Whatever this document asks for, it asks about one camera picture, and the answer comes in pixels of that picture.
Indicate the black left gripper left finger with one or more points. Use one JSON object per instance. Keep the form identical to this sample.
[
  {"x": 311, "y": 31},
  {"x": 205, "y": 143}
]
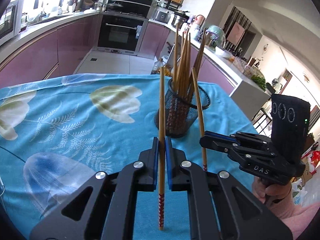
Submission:
[{"x": 103, "y": 207}]

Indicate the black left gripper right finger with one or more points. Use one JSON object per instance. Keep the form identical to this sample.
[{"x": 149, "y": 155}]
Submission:
[{"x": 220, "y": 207}]

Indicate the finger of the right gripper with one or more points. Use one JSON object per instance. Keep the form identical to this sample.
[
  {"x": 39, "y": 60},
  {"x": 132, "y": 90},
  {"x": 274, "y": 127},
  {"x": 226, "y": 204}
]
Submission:
[{"x": 218, "y": 142}]

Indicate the pink sleeve forearm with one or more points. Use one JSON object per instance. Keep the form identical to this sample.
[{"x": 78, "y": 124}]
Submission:
[{"x": 295, "y": 217}]

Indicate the purple kitchen cabinets left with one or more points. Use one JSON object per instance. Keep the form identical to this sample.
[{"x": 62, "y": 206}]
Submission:
[{"x": 49, "y": 49}]

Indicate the person's right hand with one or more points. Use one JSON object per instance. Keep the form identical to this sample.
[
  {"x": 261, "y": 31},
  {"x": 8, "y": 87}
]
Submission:
[{"x": 276, "y": 191}]

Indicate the black mesh chopstick holder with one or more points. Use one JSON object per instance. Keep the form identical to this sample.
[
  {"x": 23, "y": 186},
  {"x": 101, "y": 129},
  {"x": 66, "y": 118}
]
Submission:
[{"x": 180, "y": 113}]

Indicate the green vegetables bunch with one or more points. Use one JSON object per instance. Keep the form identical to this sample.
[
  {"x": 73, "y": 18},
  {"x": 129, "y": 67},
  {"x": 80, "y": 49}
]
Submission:
[{"x": 260, "y": 81}]

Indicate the blue floral tablecloth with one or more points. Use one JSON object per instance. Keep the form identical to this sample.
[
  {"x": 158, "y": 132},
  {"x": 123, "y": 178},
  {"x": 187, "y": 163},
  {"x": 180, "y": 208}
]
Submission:
[{"x": 57, "y": 133}]

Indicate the oil bottle on floor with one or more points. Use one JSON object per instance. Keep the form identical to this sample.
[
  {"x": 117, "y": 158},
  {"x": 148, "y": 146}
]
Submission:
[{"x": 157, "y": 67}]

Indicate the green food cover dome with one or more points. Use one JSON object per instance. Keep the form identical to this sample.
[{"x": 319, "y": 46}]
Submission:
[{"x": 217, "y": 37}]

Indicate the pink kettle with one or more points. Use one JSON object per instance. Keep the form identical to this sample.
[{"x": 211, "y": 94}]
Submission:
[{"x": 198, "y": 22}]

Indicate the steel pot on counter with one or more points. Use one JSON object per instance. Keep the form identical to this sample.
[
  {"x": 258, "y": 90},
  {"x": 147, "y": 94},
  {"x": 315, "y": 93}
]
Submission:
[{"x": 179, "y": 20}]

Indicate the silver rice cooker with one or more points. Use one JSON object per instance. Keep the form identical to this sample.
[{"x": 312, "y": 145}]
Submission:
[{"x": 161, "y": 16}]

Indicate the black built-in oven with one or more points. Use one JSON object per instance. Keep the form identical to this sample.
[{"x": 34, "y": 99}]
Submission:
[{"x": 121, "y": 33}]

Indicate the wok on stove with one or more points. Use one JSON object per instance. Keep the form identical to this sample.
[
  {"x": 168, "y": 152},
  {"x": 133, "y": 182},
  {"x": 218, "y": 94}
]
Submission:
[{"x": 114, "y": 6}]

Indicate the white microwave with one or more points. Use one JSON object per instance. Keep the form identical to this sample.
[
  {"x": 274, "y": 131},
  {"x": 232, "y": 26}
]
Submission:
[{"x": 11, "y": 21}]

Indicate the black tracking camera box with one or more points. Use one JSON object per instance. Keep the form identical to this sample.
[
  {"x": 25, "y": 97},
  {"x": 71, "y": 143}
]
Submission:
[{"x": 290, "y": 125}]

